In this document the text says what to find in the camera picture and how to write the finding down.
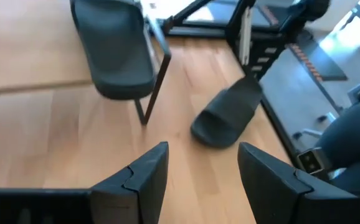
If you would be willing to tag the black orange-edged floor mat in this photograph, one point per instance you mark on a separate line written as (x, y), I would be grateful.
(323, 62)

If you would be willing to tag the grey office chair base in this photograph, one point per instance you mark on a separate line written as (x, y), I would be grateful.
(315, 126)

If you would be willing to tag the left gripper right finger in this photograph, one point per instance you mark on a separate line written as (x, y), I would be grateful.
(273, 193)

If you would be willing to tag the black rubber slide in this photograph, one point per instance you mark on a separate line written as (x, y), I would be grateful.
(114, 56)
(226, 115)

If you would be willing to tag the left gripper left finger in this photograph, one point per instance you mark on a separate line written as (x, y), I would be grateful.
(136, 196)

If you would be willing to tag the white plastic strip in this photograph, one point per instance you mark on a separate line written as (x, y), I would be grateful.
(245, 34)

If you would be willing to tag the silver frame bracket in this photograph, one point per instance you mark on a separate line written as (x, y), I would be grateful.
(314, 163)

